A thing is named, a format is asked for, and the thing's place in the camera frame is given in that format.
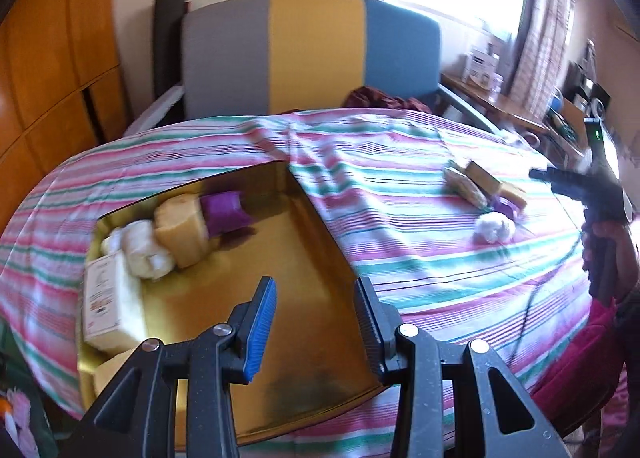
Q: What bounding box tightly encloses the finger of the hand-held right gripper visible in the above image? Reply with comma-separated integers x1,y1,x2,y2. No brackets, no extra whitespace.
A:
529,165,593,201

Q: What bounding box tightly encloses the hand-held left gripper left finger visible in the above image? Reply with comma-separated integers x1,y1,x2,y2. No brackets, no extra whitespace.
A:
75,277,277,458

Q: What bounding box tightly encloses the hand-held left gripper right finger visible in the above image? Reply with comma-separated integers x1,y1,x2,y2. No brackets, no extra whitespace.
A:
353,277,571,458

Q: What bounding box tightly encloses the metal tin box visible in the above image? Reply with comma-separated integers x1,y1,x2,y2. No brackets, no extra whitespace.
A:
77,161,386,449

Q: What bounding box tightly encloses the purple packet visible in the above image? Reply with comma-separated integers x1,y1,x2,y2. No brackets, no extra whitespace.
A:
200,191,257,239
481,197,519,223

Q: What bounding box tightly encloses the brown box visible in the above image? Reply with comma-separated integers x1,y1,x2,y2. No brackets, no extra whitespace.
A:
464,159,503,196

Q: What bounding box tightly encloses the white cotton ball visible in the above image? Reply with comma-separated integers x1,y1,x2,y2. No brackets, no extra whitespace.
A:
472,212,517,245
101,219,177,280

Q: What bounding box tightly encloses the beige sachet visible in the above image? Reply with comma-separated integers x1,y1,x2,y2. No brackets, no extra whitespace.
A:
444,161,489,209

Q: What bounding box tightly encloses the white soap box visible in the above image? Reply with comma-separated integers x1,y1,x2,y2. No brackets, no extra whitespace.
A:
81,253,146,354

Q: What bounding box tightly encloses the person's right hand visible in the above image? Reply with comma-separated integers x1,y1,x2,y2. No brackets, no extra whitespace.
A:
581,222,640,302

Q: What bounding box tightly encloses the black speaker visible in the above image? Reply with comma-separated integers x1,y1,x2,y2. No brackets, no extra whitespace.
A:
570,81,612,115

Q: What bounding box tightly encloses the striped tablecloth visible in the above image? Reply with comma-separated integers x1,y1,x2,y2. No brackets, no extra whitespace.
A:
0,107,626,444

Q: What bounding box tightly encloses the wooden side table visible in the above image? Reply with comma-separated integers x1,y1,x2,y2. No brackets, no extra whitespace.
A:
440,72,586,159

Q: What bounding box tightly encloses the white carton box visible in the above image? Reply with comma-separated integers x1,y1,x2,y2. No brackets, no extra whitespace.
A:
462,51,501,86

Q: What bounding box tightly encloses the red patterned garment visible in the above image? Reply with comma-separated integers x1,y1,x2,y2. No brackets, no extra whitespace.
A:
530,298,640,439

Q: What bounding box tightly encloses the maroon cloth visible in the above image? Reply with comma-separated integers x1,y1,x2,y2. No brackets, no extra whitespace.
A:
342,87,433,114

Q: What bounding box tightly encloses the grey yellow blue chair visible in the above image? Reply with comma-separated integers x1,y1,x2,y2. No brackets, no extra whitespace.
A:
122,0,501,134

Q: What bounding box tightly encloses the wooden wardrobe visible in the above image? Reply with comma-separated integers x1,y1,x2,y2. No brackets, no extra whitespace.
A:
0,0,133,199

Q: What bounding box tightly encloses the black cable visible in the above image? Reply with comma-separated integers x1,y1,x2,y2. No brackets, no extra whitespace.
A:
510,233,587,364

